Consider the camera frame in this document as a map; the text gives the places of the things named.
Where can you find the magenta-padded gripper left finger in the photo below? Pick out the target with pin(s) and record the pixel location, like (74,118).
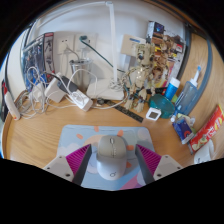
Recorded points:
(60,166)

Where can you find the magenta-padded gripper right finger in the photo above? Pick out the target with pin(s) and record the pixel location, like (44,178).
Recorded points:
(165,166)

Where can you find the grey computer mouse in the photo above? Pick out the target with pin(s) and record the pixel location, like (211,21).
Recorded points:
(111,156)

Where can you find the blue cloud-print mouse pad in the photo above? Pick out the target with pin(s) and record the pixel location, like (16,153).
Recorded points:
(73,136)

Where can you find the blue snack packet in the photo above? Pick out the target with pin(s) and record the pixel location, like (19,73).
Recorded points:
(183,130)

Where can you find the white printed mug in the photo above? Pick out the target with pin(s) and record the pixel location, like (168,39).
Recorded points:
(204,153)

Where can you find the small white square clock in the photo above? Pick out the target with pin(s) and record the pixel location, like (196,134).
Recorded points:
(153,114)

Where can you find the teal round bowl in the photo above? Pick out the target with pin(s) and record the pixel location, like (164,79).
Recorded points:
(163,105)

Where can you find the black ruler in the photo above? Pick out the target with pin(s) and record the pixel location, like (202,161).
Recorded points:
(130,114)

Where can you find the white power strip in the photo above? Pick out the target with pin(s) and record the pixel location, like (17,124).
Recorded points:
(83,101)

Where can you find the blue spray bottle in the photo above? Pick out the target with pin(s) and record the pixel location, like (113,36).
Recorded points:
(188,96)

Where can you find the white power adapter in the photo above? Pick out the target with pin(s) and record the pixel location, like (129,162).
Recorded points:
(53,91)

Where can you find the blue white-capped tube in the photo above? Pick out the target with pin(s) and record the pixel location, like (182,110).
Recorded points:
(172,89)

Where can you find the black power adapter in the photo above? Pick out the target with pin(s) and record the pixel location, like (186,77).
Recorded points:
(68,85)

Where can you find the brown brick-built figure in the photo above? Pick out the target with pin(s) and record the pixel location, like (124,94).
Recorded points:
(143,71)

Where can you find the clear glass cup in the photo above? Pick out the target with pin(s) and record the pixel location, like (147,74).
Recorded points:
(81,71)

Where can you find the blue robot model kit box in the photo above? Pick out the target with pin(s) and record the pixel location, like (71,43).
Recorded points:
(38,56)

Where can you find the colourful toy box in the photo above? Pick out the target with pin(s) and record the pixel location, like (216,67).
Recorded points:
(173,43)

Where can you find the small white carton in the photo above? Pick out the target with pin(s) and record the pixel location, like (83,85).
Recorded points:
(131,45)

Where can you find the white desk lamp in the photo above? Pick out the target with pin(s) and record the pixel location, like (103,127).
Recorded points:
(113,50)

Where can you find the white wall socket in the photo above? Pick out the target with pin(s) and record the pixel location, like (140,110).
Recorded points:
(65,44)
(89,41)

